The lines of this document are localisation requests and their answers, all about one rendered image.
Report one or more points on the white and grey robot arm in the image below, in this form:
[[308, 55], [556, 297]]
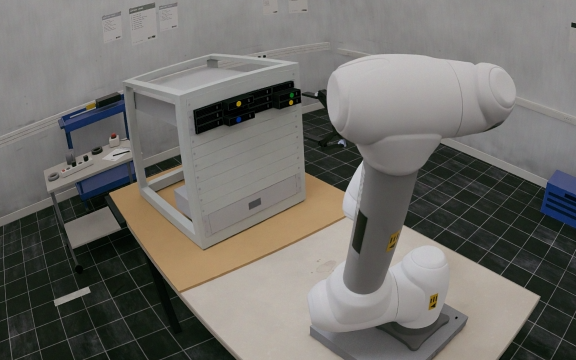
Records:
[[396, 108]]

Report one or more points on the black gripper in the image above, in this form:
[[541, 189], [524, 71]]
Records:
[[321, 95]]

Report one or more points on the white server rack frame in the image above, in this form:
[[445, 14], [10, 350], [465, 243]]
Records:
[[235, 176]]

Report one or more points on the tan flat board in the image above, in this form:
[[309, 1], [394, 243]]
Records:
[[187, 266]]

